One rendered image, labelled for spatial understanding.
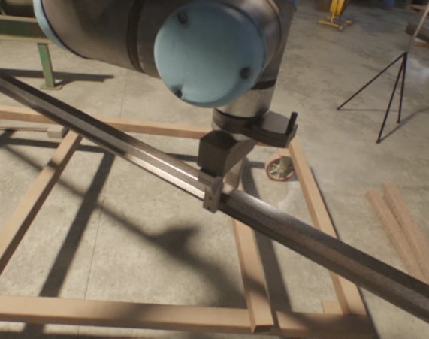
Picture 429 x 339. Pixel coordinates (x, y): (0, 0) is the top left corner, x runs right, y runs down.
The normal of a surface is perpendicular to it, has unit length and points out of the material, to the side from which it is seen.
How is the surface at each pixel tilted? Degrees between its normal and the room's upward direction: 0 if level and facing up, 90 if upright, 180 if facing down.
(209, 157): 90
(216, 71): 90
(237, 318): 0
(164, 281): 0
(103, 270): 0
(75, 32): 110
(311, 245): 75
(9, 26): 90
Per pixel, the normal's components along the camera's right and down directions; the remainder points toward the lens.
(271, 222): -0.48, 0.25
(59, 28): -0.38, 0.65
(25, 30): 0.14, 0.62
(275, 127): 0.13, -0.78
